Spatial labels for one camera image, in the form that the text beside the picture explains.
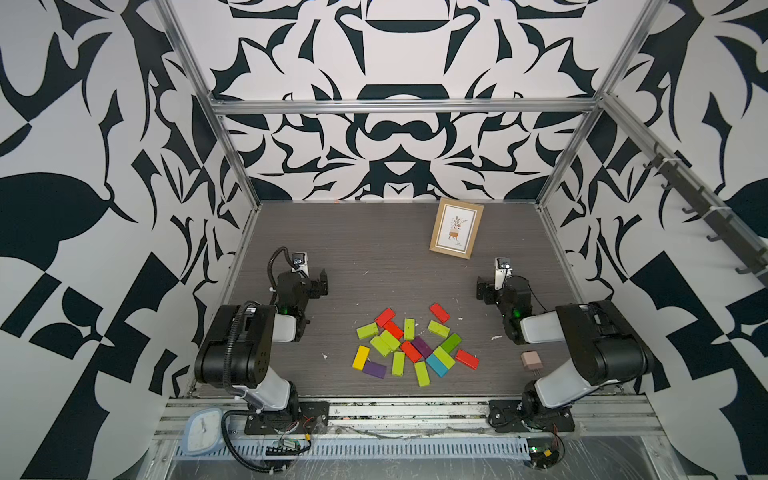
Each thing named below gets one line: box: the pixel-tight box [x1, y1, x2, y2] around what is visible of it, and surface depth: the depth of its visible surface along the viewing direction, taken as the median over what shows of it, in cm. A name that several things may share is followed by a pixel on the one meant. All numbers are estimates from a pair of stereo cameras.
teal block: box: [426, 353, 449, 378], surface depth 83 cm
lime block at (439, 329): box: [428, 319, 451, 338], surface depth 89 cm
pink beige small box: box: [520, 350, 544, 370], surface depth 83 cm
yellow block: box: [352, 345, 371, 371], surface depth 85 cm
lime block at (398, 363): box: [392, 351, 405, 377], surface depth 83 cm
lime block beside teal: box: [433, 346, 456, 370], surface depth 85 cm
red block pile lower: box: [400, 340, 422, 363], surface depth 87 cm
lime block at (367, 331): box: [356, 322, 379, 340], surface depth 89 cm
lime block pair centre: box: [370, 330, 401, 357], surface depth 87 cm
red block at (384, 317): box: [374, 308, 396, 328], surface depth 93 cm
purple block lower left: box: [364, 361, 387, 379], surface depth 84 cm
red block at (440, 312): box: [429, 303, 451, 324], surface depth 94 cm
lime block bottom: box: [414, 361, 431, 387], surface depth 82 cm
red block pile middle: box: [384, 320, 404, 340], surface depth 89 cm
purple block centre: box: [411, 336, 433, 359], surface depth 87 cm
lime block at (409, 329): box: [404, 318, 415, 341], surface depth 89 cm
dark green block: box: [442, 333, 463, 353], surface depth 87 cm
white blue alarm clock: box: [182, 408, 224, 457], surface depth 71 cm
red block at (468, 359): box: [456, 349, 480, 371], surface depth 85 cm
